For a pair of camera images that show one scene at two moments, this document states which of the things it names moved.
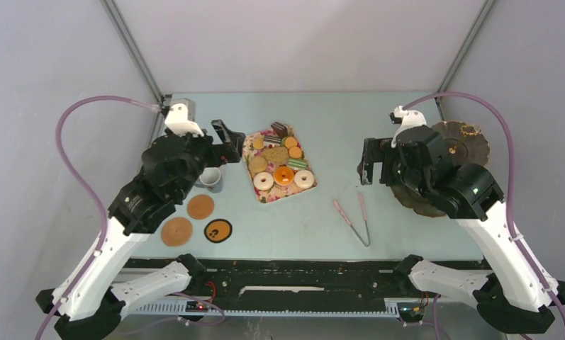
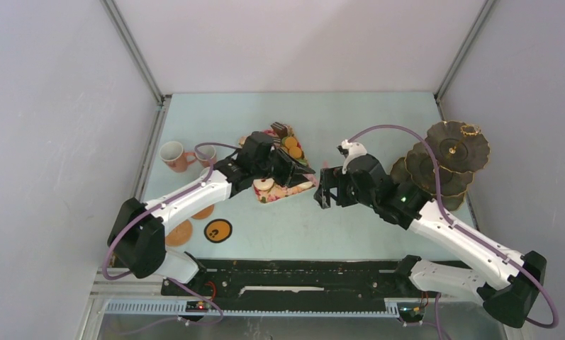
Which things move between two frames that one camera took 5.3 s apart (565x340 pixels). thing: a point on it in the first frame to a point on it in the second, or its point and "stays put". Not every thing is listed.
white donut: x=263 y=180 stays put
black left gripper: x=220 y=154 to x=292 y=173
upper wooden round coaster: x=200 y=207 stays put
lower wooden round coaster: x=176 y=231 stays put
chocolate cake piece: x=281 y=129 stays put
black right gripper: x=377 y=150 to x=332 y=178
